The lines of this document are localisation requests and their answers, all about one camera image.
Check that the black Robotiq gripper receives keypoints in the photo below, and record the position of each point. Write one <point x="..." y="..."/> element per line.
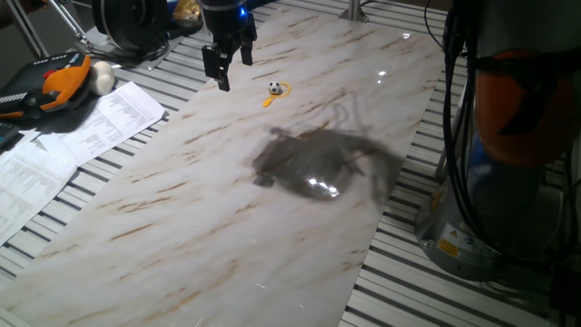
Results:
<point x="224" y="20"/>

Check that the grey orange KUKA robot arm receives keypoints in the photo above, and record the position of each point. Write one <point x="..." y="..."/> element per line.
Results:
<point x="522" y="109"/>

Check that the small soccer ball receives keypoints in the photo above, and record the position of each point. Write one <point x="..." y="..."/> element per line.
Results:
<point x="274" y="87"/>

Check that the white round ball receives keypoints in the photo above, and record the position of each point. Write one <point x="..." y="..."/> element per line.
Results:
<point x="102" y="77"/>

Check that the gold foil package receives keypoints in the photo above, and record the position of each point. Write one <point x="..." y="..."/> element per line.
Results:
<point x="187" y="12"/>

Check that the black filament spool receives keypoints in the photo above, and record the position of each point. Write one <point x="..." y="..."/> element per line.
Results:
<point x="129" y="20"/>

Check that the marble pattern board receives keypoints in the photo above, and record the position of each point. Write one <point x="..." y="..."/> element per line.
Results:
<point x="254" y="181"/>

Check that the printed white paper sheet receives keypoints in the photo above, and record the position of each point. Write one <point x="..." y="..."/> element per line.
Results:
<point x="109" y="120"/>
<point x="27" y="181"/>

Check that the grey metal rod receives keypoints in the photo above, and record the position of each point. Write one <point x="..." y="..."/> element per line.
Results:
<point x="27" y="27"/>
<point x="68" y="20"/>

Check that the orange black teach pendant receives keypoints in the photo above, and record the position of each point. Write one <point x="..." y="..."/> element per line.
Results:
<point x="54" y="84"/>

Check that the aluminium frame post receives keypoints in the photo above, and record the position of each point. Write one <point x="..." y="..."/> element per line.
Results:
<point x="354" y="9"/>

